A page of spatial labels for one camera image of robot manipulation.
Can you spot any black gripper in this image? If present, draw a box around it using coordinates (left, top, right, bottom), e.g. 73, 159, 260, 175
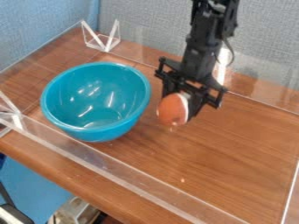
153, 57, 228, 120

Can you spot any brown and white toy mushroom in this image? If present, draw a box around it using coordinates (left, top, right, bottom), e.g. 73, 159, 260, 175
156, 93, 189, 126

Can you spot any blue plastic bowl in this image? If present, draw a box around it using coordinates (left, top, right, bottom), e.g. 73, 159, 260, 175
39, 61, 152, 143

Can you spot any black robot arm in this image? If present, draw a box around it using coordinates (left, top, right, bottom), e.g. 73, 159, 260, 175
154, 0, 238, 126

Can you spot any clear acrylic back barrier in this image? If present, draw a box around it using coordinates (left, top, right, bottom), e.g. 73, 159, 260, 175
94, 31, 299, 115

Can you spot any clear acrylic barrier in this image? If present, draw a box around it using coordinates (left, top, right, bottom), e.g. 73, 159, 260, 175
94, 31, 299, 115
0, 112, 248, 224

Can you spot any clear acrylic front barrier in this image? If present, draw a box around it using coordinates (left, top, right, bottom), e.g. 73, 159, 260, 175
0, 112, 248, 224

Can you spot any white box under table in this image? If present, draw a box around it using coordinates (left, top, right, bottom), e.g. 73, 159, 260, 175
47, 197, 99, 224

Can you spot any grey black object bottom left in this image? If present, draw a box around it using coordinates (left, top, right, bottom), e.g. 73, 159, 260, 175
0, 181, 34, 224

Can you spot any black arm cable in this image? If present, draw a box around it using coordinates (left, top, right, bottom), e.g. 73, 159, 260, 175
220, 38, 236, 67

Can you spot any clear acrylic corner bracket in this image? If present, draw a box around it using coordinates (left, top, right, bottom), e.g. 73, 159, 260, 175
79, 20, 121, 53

